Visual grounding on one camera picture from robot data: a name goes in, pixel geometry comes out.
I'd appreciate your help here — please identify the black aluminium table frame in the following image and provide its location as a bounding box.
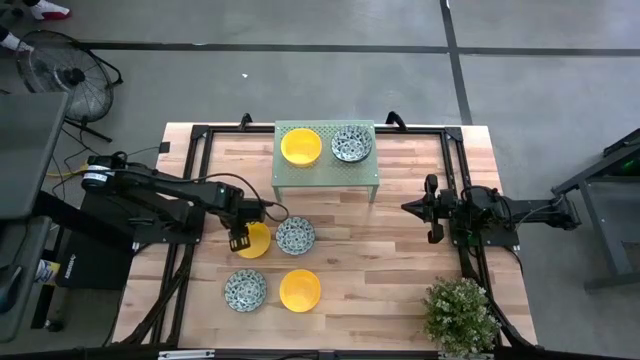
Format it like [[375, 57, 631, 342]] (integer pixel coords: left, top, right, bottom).
[[117, 123, 539, 354]]

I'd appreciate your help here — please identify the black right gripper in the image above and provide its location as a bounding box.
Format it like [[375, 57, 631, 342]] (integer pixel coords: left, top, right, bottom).
[[401, 173, 459, 245]]

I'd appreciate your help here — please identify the yellow plastic mini bowl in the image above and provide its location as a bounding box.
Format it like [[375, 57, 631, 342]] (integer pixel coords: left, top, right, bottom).
[[279, 127, 324, 168], [278, 269, 322, 314], [237, 221, 272, 260]]

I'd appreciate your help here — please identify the grey desk top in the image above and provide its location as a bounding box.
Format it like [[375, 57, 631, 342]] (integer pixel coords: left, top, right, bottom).
[[0, 217, 54, 344], [0, 92, 69, 221]]

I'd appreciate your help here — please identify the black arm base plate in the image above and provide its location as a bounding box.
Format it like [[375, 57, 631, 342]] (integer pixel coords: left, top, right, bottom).
[[449, 219, 521, 250], [132, 204, 207, 247]]

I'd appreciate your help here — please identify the person's white red shoe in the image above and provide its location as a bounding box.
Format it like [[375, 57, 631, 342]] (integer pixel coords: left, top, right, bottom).
[[28, 0, 72, 23]]

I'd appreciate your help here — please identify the silver metal bracket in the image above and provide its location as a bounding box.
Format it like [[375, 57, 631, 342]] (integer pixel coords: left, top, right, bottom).
[[157, 349, 217, 360]]

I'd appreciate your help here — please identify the grey metal stand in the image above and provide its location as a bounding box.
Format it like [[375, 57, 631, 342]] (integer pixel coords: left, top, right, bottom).
[[552, 127, 640, 291]]

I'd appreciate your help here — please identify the blue white yellow can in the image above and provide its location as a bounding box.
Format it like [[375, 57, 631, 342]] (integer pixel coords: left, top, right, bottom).
[[34, 258, 61, 284]]

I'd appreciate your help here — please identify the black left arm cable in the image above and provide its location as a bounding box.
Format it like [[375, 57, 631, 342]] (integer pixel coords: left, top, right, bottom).
[[194, 172, 291, 224]]

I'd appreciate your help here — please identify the green perforated metal shelf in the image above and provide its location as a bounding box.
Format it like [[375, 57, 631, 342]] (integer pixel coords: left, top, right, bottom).
[[272, 119, 380, 204]]

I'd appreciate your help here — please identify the black equipment box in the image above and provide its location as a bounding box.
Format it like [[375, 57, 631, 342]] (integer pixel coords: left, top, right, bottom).
[[54, 192, 139, 292]]

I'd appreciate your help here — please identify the bushy artificial green plant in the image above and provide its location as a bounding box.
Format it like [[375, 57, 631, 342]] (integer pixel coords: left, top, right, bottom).
[[422, 277, 502, 359]]

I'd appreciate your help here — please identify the black floor fan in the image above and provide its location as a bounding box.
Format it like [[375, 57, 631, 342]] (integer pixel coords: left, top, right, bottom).
[[14, 28, 125, 144]]

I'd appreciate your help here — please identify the green bowl with patterned inside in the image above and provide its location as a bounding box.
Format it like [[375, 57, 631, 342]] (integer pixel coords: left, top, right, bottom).
[[275, 215, 316, 257], [223, 269, 268, 314], [330, 123, 375, 164]]

